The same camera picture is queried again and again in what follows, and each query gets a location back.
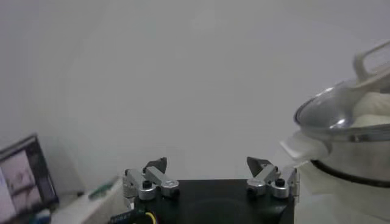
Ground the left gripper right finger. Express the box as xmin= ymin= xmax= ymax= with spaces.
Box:
xmin=246 ymin=156 xmax=300 ymax=200

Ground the green handled scraper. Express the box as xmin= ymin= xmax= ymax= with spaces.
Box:
xmin=87 ymin=179 xmax=120 ymax=200

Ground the glass lid with beige handle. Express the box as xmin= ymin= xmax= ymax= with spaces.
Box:
xmin=294 ymin=39 xmax=390 ymax=136

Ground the white side table with monitor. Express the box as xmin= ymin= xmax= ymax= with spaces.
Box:
xmin=50 ymin=175 xmax=130 ymax=224

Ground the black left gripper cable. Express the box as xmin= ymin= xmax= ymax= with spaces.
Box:
xmin=108 ymin=208 xmax=158 ymax=224

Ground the white electric cooker base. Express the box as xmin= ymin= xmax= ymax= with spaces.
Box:
xmin=279 ymin=130 xmax=390 ymax=224

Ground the white steamed baozi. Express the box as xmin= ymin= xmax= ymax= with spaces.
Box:
xmin=352 ymin=91 xmax=390 ymax=127

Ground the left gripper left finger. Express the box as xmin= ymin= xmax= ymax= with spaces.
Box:
xmin=122 ymin=156 xmax=180 ymax=201

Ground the black computer monitor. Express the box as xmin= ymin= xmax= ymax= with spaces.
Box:
xmin=0 ymin=133 xmax=60 ymax=224

